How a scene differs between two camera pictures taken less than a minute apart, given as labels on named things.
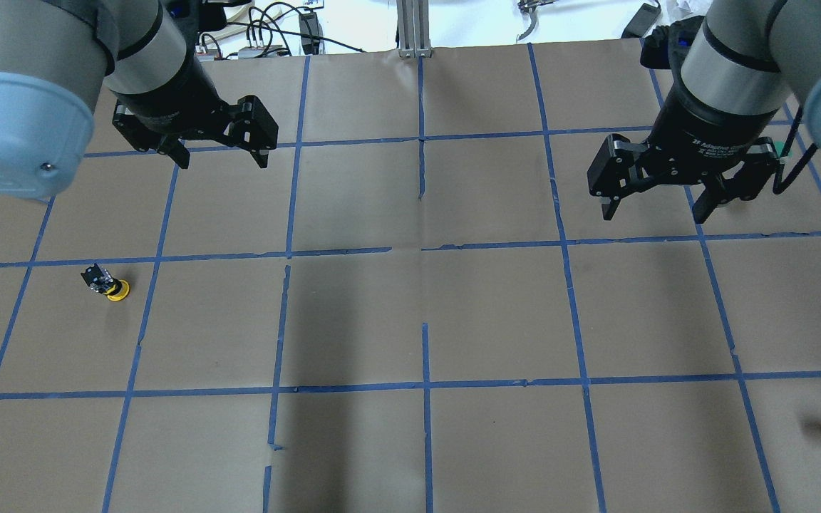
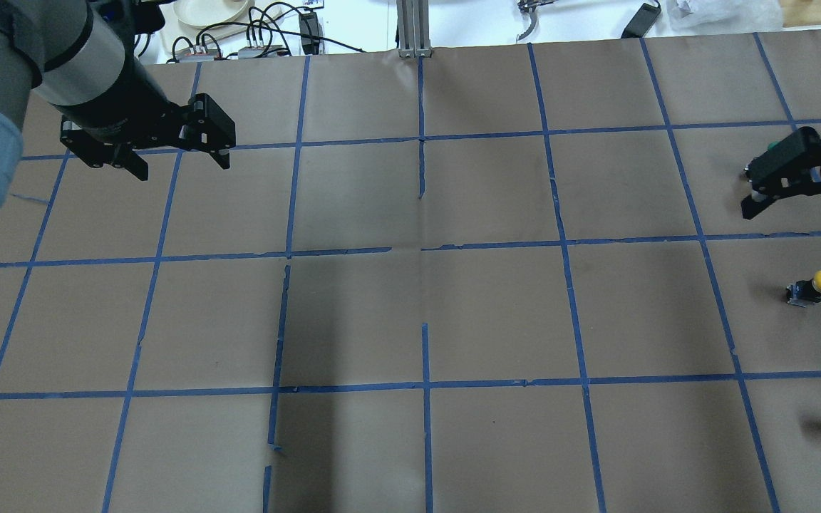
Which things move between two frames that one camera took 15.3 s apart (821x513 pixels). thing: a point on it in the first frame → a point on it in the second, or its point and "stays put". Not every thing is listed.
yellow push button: (100, 280) → (805, 292)
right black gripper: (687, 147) → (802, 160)
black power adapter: (643, 21) stays put
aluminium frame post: (413, 22) stays put
